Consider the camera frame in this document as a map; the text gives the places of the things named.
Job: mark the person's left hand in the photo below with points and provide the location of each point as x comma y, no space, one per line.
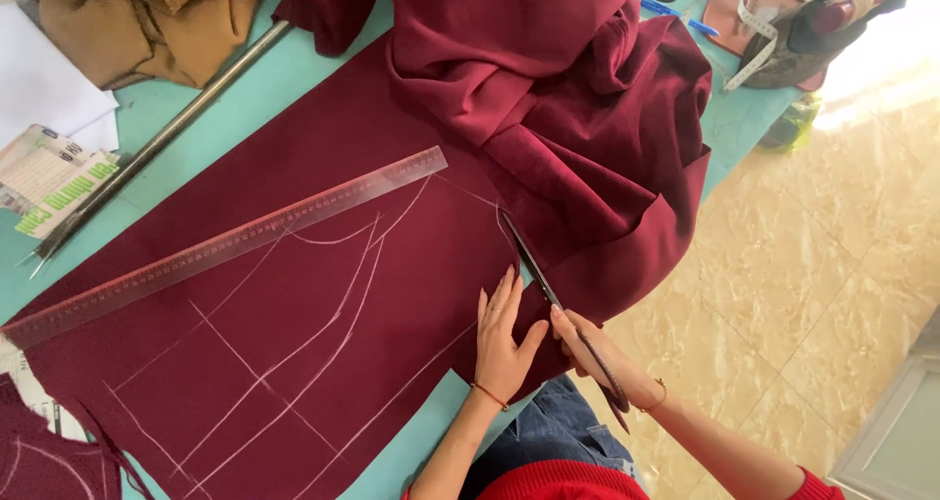
499,353

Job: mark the person's right hand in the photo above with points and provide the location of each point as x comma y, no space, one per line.
613,371

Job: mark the dark tailor's scissors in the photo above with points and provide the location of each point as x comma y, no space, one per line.
532,261

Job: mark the large maroon fabric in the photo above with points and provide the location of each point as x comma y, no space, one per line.
352,279

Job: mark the blue jeans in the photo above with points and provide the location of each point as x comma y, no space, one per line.
558,426

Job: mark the red sweater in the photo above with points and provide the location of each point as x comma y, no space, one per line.
565,482

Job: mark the grey cabinet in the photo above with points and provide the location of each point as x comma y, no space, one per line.
896,426

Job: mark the clear plastic ruler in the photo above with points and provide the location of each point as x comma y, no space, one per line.
220,250

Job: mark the green plastic bag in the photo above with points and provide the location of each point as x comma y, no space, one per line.
791,124

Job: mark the blue pen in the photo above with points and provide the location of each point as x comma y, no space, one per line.
675,15

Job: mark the white measuring tape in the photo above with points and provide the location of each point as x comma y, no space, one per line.
760,33

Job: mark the pink pad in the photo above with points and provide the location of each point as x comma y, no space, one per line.
734,11

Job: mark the old clothes iron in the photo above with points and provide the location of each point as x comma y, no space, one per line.
815,30

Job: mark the long metal rod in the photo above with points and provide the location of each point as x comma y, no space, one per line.
161,140

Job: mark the small maroon fabric piece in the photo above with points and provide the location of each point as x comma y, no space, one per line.
44,456

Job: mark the newspaper sheet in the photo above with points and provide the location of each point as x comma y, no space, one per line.
29,390

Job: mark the green printed leaflet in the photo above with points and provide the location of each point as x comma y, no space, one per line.
51,180

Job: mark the tan fabric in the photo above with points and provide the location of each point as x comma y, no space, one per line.
147,22

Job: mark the white paper sheets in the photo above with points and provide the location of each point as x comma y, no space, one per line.
44,81

